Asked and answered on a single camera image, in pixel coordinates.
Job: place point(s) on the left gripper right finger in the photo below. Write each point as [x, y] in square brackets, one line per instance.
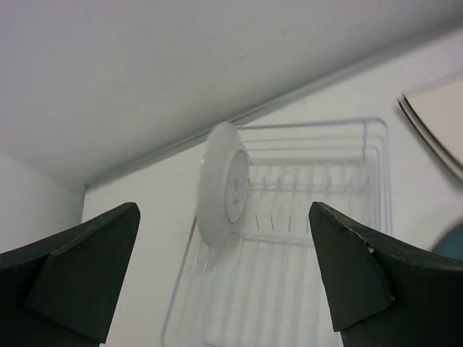
[382, 291]

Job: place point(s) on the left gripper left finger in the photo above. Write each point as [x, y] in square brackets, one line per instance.
[63, 290]

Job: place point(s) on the red teal floral bowl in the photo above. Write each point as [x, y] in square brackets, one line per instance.
[451, 243]

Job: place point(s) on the clear plastic dish rack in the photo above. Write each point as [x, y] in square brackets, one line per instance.
[262, 286]

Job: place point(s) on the square plate dark rim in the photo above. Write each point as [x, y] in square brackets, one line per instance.
[439, 105]
[444, 156]

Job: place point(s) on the white round plate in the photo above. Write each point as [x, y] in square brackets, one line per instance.
[222, 184]

